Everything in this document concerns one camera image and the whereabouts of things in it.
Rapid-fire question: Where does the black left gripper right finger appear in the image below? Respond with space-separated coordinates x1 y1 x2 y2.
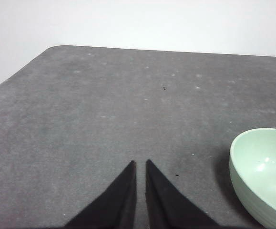
145 159 222 229

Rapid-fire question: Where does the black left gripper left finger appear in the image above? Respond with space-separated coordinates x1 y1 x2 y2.
65 160 138 229

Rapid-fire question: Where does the green bowl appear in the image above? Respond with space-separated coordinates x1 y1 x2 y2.
229 128 276 229

